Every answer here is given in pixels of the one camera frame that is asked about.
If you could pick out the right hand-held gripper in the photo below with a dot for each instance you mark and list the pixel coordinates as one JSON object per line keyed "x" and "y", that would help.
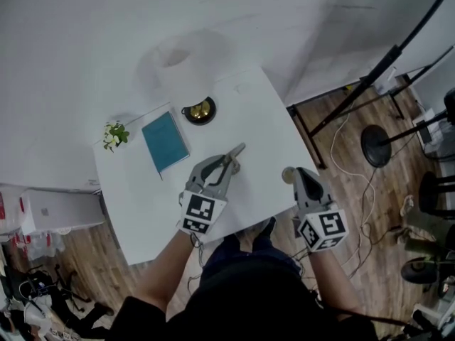
{"x": 321, "y": 226}

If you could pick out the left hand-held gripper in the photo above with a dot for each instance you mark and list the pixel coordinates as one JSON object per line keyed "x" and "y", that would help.
{"x": 199, "y": 208}

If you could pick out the round olive object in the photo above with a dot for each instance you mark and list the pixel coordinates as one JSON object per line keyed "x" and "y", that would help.
{"x": 288, "y": 175}

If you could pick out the person's left forearm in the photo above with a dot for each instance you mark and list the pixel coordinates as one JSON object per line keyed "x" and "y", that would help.
{"x": 163, "y": 272}

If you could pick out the person's right forearm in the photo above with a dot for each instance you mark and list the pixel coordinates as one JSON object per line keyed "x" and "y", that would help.
{"x": 332, "y": 282}

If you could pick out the white table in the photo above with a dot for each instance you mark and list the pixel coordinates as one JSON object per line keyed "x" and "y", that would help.
{"x": 249, "y": 119}

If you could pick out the black round dish gold ornament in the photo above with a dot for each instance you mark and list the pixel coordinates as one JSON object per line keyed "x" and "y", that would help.
{"x": 199, "y": 111}

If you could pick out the teal notebook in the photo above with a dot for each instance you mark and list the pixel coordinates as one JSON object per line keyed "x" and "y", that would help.
{"x": 165, "y": 142}

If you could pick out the person's dark trousers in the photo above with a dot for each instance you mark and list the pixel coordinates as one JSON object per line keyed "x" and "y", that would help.
{"x": 259, "y": 247}

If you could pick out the black round-base stand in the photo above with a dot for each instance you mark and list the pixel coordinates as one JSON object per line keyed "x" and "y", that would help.
{"x": 376, "y": 146}

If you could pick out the white paper towel roll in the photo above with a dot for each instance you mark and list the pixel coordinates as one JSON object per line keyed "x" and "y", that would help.
{"x": 181, "y": 62}

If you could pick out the small potted flower plant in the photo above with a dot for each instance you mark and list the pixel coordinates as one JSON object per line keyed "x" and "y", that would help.
{"x": 115, "y": 136}

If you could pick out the black stool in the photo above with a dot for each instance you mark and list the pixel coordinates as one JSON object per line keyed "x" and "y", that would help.
{"x": 435, "y": 194}

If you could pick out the person's black top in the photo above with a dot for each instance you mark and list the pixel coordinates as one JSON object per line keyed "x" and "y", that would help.
{"x": 249, "y": 307}

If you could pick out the long black stand pole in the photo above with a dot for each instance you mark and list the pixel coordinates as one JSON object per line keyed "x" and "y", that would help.
{"x": 384, "y": 62}

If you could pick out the white cardboard box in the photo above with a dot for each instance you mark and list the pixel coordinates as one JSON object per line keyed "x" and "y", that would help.
{"x": 60, "y": 210}

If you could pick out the clear plastic wrapping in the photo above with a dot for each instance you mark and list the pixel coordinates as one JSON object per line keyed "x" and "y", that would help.
{"x": 39, "y": 243}

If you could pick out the red and white packets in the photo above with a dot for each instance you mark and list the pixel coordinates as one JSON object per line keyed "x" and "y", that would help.
{"x": 9, "y": 211}

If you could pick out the black metal table frame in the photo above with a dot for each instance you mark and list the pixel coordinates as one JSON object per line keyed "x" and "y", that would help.
{"x": 305, "y": 130}

